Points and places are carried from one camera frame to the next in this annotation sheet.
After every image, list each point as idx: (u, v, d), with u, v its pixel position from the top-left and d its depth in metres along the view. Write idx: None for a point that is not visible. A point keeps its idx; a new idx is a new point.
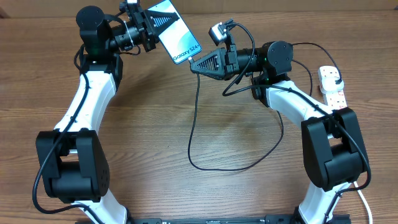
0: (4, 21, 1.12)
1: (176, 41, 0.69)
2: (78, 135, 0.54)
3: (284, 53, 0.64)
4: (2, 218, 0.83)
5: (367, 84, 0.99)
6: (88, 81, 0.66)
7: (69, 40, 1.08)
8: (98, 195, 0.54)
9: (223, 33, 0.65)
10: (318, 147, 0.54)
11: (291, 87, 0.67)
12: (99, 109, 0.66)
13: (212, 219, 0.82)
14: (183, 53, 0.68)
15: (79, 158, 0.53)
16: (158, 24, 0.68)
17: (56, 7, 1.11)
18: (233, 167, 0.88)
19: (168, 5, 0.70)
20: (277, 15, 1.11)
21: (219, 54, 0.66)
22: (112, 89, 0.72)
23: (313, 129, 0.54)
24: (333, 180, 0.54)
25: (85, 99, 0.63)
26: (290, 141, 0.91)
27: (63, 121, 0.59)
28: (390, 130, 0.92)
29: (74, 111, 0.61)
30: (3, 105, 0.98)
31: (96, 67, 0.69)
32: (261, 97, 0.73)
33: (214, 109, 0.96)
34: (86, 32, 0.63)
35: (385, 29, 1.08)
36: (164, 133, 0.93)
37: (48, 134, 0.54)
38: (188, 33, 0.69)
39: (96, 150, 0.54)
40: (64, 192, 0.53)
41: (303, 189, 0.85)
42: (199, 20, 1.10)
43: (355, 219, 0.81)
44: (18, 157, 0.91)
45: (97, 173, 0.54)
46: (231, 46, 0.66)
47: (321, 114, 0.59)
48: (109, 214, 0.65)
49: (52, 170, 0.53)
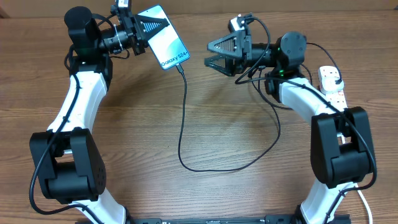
0: (4, 21, 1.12)
1: (165, 47, 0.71)
2: (71, 134, 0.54)
3: (297, 43, 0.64)
4: (2, 218, 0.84)
5: (367, 83, 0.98)
6: (79, 81, 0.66)
7: (69, 40, 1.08)
8: (96, 193, 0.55)
9: (241, 25, 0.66)
10: (327, 143, 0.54)
11: (305, 83, 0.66)
12: (92, 108, 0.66)
13: (212, 219, 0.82)
14: (171, 59, 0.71)
15: (74, 158, 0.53)
16: (148, 29, 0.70)
17: (57, 7, 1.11)
18: (233, 167, 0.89)
19: (159, 11, 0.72)
20: (277, 15, 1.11)
21: (238, 37, 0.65)
22: (102, 89, 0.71)
23: (324, 124, 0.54)
24: (337, 177, 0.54)
25: (77, 100, 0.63)
26: (290, 141, 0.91)
27: (55, 121, 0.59)
28: (390, 130, 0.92)
29: (66, 111, 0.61)
30: (3, 104, 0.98)
31: (86, 68, 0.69)
32: (274, 91, 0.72)
33: (214, 110, 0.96)
34: (74, 32, 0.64)
35: (385, 29, 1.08)
36: (165, 133, 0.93)
37: (42, 135, 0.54)
38: (178, 40, 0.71)
39: (91, 148, 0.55)
40: (61, 193, 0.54)
41: (303, 188, 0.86)
42: (199, 21, 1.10)
43: (355, 219, 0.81)
44: (18, 157, 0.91)
45: (93, 172, 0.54)
46: (247, 37, 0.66)
47: (332, 111, 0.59)
48: (107, 214, 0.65)
49: (48, 171, 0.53)
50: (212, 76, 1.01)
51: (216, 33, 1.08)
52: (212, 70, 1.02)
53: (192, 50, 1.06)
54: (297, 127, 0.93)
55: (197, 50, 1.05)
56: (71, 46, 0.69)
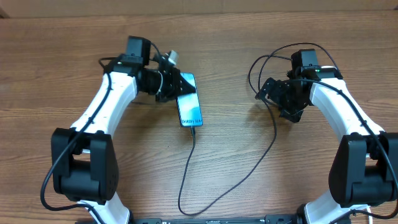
0: (4, 21, 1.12)
1: (187, 109, 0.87)
2: (93, 137, 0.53)
3: (307, 53, 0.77)
4: (2, 218, 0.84)
5: (367, 83, 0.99)
6: (111, 82, 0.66)
7: (69, 40, 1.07)
8: (104, 199, 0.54)
9: (265, 88, 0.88)
10: (353, 166, 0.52)
11: (342, 89, 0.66)
12: (117, 111, 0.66)
13: (212, 219, 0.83)
14: (188, 120, 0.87)
15: (91, 160, 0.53)
16: (184, 89, 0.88)
17: (57, 7, 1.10)
18: (233, 167, 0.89)
19: (191, 79, 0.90)
20: (277, 15, 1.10)
21: (266, 90, 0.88)
22: (132, 93, 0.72)
23: (354, 147, 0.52)
24: (355, 200, 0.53)
25: (106, 100, 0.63)
26: (290, 141, 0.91)
27: (80, 121, 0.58)
28: (389, 130, 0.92)
29: (93, 111, 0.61)
30: (3, 105, 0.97)
31: (120, 68, 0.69)
32: (305, 88, 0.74)
33: (213, 109, 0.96)
34: (135, 38, 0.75)
35: (384, 29, 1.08)
36: (165, 133, 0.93)
37: (65, 132, 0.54)
38: (198, 107, 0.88)
39: (109, 154, 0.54)
40: (71, 191, 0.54)
41: (303, 188, 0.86)
42: (199, 20, 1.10)
43: (356, 219, 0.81)
44: (18, 157, 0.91)
45: (106, 178, 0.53)
46: (273, 91, 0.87)
47: (367, 132, 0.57)
48: (112, 216, 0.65)
49: (63, 168, 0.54)
50: (212, 76, 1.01)
51: (217, 33, 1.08)
52: (212, 70, 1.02)
53: (192, 50, 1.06)
54: (297, 126, 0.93)
55: (197, 50, 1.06)
56: (120, 55, 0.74)
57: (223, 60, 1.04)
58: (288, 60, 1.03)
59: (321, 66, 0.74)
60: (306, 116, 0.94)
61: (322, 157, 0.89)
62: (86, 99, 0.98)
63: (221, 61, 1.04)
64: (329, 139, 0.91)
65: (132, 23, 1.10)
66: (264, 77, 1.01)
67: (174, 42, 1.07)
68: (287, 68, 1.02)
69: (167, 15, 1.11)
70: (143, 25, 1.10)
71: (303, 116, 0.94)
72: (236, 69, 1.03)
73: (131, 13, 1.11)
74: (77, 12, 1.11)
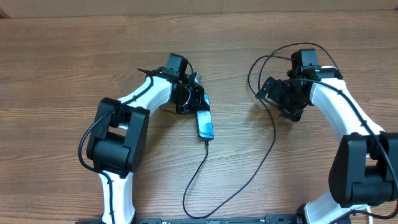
0: (4, 21, 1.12)
1: (203, 122, 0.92)
2: (133, 110, 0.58)
3: (306, 55, 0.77)
4: (2, 218, 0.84)
5: (368, 83, 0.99)
6: (153, 81, 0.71)
7: (69, 40, 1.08)
8: (129, 169, 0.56)
9: (265, 87, 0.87)
10: (353, 165, 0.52)
11: (342, 89, 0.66)
12: (153, 106, 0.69)
13: (212, 219, 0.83)
14: (204, 132, 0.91)
15: (128, 128, 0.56)
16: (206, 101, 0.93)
17: (57, 7, 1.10)
18: (232, 167, 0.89)
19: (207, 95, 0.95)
20: (277, 15, 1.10)
21: (267, 89, 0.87)
22: (166, 96, 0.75)
23: (354, 146, 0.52)
24: (355, 200, 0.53)
25: (147, 91, 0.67)
26: (290, 141, 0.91)
27: (126, 96, 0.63)
28: (389, 130, 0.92)
29: (138, 93, 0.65)
30: (3, 105, 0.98)
31: (161, 75, 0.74)
32: (305, 87, 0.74)
33: (213, 109, 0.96)
34: (174, 56, 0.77)
35: (385, 29, 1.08)
36: (165, 133, 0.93)
37: (111, 100, 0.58)
38: (211, 123, 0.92)
39: (145, 127, 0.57)
40: (102, 155, 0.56)
41: (303, 189, 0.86)
42: (199, 21, 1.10)
43: (355, 219, 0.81)
44: (18, 157, 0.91)
45: (137, 147, 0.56)
46: (272, 91, 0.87)
47: (367, 132, 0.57)
48: (124, 202, 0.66)
49: (101, 130, 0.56)
50: (213, 76, 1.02)
51: (217, 33, 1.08)
52: (212, 70, 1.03)
53: (192, 50, 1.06)
54: (298, 126, 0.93)
55: (197, 50, 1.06)
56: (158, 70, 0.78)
57: (223, 60, 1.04)
58: (288, 60, 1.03)
59: (321, 66, 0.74)
60: (306, 116, 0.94)
61: (322, 157, 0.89)
62: (86, 99, 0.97)
63: (221, 61, 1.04)
64: (329, 139, 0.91)
65: (132, 23, 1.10)
66: (264, 77, 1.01)
67: (174, 42, 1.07)
68: (287, 68, 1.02)
69: (167, 15, 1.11)
70: (143, 25, 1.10)
71: (303, 116, 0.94)
72: (236, 69, 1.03)
73: (131, 13, 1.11)
74: (77, 12, 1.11)
